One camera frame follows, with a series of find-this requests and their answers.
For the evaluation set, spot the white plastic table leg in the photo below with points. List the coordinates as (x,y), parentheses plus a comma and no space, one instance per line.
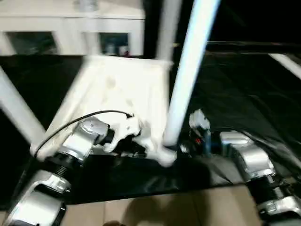
(190,66)
(19,110)
(91,42)
(168,28)

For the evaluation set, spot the black flat bar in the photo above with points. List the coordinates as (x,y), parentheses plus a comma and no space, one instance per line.
(254,45)

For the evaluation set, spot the white board strip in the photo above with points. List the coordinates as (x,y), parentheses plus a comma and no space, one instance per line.
(287,65)

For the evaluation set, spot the black work mat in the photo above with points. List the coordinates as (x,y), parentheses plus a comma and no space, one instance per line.
(235,103)

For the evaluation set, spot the white plastic table top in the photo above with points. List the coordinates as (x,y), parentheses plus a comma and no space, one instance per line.
(117,84)

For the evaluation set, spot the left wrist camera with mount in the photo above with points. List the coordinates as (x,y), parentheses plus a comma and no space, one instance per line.
(123,127)

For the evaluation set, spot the white cabinet with glass doors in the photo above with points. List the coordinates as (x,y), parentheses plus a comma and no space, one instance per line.
(47,19)

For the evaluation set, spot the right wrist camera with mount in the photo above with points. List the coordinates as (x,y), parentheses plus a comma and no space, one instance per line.
(199,120)

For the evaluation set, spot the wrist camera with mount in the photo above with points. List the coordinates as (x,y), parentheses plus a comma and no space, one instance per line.
(199,120)
(123,127)

